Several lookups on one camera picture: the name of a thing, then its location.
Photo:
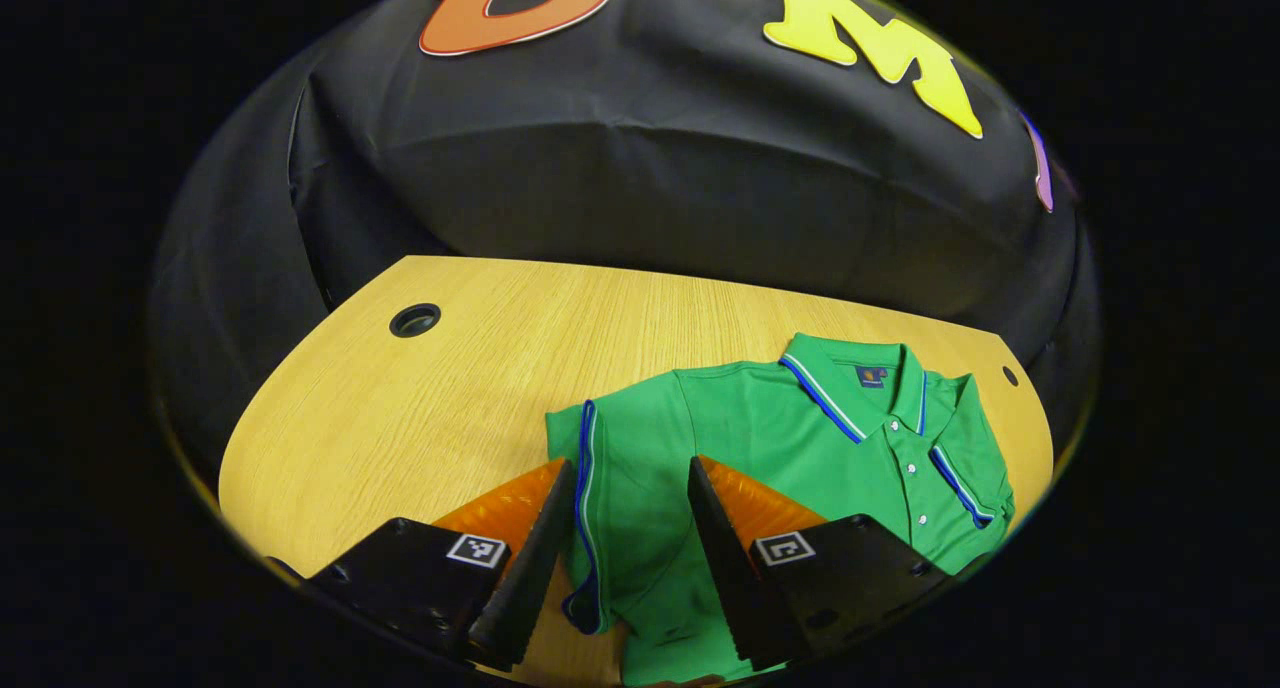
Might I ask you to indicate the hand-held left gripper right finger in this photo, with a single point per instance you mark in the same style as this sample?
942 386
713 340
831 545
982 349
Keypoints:
725 568

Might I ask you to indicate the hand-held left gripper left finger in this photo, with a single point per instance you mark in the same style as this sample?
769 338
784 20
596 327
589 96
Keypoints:
530 578

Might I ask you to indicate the green T-shirt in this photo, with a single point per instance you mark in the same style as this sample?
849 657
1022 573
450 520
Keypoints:
750 428

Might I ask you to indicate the black backdrop cloth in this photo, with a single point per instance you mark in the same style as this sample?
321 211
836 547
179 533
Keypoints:
650 168

